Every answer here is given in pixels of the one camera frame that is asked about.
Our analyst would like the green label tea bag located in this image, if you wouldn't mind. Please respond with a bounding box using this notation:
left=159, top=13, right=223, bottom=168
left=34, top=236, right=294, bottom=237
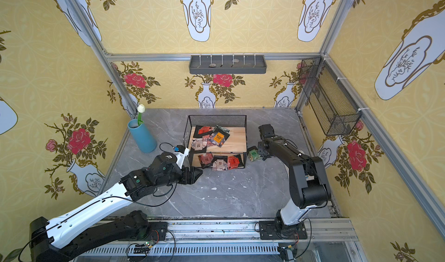
left=248, top=146, right=261, bottom=162

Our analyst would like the orange label tea bag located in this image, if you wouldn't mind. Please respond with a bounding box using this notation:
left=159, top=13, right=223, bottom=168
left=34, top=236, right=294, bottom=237
left=207, top=129, right=230, bottom=148

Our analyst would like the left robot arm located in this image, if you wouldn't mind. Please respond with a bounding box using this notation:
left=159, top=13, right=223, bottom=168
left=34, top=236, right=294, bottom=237
left=27, top=152, right=203, bottom=262

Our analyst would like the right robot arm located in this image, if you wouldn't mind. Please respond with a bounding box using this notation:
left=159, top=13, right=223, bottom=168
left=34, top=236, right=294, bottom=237
left=258, top=124, right=331, bottom=239

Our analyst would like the pink label black tea bag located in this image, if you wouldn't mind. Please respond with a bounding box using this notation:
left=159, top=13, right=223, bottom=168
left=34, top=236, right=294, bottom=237
left=191, top=138, right=207, bottom=153

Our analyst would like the red tea bag lower shelf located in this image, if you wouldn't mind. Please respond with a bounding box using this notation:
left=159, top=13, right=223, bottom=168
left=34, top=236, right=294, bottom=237
left=227, top=154, right=244, bottom=170

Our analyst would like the red label tea bag upper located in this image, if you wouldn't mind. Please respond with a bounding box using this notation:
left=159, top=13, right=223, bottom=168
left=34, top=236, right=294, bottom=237
left=193, top=125, right=214, bottom=138

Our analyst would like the blue vase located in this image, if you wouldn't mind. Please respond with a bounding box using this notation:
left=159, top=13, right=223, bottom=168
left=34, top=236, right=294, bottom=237
left=127, top=119, right=157, bottom=153

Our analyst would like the white tulip flower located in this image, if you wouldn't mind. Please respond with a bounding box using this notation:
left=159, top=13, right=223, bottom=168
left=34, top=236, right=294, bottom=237
left=137, top=104, right=146, bottom=126

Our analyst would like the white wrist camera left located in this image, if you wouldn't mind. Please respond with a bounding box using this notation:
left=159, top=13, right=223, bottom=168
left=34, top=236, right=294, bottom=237
left=174, top=145, right=190, bottom=169

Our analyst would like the black wire mesh shelf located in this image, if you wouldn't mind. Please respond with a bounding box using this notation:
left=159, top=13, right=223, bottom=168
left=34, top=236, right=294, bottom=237
left=184, top=115, right=248, bottom=171

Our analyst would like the black wire wall basket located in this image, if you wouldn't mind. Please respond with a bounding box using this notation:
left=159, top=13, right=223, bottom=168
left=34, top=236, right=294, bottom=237
left=299, top=57, right=362, bottom=136

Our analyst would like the grey wall rack tray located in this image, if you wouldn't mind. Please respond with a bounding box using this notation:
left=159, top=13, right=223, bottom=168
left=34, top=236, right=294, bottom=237
left=189, top=54, right=267, bottom=75

